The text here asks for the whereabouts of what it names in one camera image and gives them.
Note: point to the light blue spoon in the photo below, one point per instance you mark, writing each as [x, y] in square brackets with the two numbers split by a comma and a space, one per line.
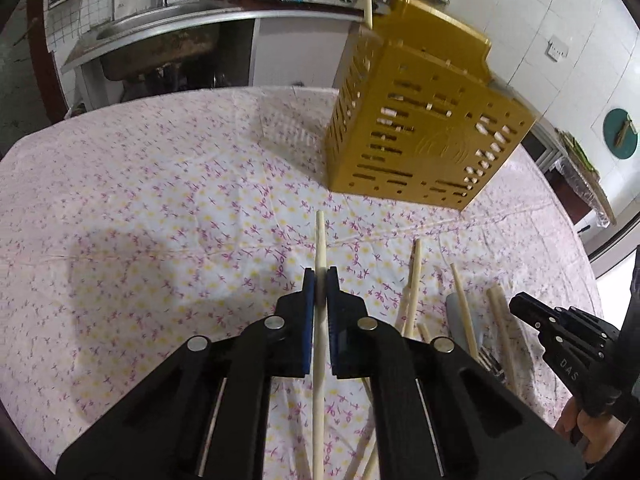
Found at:
[456, 325]

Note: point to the round green cutting board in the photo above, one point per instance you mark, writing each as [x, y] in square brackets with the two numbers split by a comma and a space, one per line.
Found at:
[617, 135]

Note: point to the yellow slotted utensil holder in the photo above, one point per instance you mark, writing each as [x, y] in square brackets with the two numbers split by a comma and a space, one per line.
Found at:
[430, 125]

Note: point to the person's dark clothing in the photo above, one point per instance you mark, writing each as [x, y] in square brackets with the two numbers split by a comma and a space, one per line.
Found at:
[634, 310]

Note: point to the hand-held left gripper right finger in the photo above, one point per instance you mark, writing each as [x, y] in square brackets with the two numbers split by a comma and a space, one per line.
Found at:
[336, 345]

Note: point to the plastic covered side table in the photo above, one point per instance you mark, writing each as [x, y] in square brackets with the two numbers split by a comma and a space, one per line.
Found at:
[582, 175]

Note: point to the person's right hand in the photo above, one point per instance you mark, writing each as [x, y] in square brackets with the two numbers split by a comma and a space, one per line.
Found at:
[600, 435]

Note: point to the white wall outlet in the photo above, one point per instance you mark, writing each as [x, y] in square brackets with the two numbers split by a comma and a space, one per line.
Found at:
[556, 50]

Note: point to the metal utensil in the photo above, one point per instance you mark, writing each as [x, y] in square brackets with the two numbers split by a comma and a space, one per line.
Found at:
[491, 360]

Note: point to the stainless steel sink counter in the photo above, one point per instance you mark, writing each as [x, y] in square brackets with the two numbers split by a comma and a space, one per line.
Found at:
[165, 42]

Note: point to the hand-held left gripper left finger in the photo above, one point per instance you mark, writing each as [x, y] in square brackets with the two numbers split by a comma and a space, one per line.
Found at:
[306, 340]

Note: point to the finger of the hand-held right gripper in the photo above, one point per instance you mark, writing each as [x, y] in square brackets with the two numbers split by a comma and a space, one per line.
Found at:
[532, 312]

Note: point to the floral tablecloth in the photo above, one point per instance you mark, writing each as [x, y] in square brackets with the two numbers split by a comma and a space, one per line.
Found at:
[150, 185]

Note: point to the dark wooden door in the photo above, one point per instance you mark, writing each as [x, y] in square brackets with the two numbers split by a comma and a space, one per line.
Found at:
[42, 60]

